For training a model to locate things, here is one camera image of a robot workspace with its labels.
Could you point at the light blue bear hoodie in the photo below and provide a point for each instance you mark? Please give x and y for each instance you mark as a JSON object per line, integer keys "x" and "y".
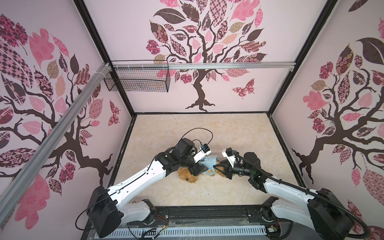
{"x": 209, "y": 162}

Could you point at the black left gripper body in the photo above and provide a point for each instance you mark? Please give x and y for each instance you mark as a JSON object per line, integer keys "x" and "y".
{"x": 194, "y": 168}

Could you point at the black wire basket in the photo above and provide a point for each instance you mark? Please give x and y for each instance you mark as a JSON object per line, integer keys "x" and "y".
{"x": 139, "y": 76}

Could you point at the aluminium rail wall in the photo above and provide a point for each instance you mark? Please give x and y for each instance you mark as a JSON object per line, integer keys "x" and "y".
{"x": 23, "y": 180}
{"x": 202, "y": 66}

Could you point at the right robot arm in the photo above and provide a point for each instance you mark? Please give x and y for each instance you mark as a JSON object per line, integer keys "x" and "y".
{"x": 317, "y": 210}

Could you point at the brown teddy bear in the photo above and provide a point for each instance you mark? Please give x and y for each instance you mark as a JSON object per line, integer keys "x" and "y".
{"x": 185, "y": 175}

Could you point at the white slotted cable duct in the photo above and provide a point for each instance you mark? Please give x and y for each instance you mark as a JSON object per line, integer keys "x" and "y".
{"x": 188, "y": 232}

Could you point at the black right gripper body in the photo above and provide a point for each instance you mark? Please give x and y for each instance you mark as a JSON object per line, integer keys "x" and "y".
{"x": 239, "y": 169}

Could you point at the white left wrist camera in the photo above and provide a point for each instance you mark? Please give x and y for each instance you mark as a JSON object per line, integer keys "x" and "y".
{"x": 202, "y": 152}

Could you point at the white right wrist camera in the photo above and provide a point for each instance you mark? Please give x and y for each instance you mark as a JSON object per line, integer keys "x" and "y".
{"x": 229, "y": 155}

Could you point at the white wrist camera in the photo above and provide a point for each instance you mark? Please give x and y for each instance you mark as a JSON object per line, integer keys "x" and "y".
{"x": 202, "y": 152}
{"x": 229, "y": 155}

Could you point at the aluminium rail left wall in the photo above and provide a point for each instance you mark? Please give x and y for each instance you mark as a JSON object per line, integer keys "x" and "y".
{"x": 23, "y": 180}

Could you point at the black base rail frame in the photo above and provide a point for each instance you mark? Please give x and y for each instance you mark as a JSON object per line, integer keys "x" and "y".
{"x": 207, "y": 216}

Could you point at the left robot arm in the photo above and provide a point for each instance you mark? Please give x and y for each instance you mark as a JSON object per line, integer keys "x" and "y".
{"x": 109, "y": 208}

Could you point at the aluminium rail back wall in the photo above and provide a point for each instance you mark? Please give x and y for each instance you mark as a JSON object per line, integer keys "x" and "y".
{"x": 202, "y": 66}

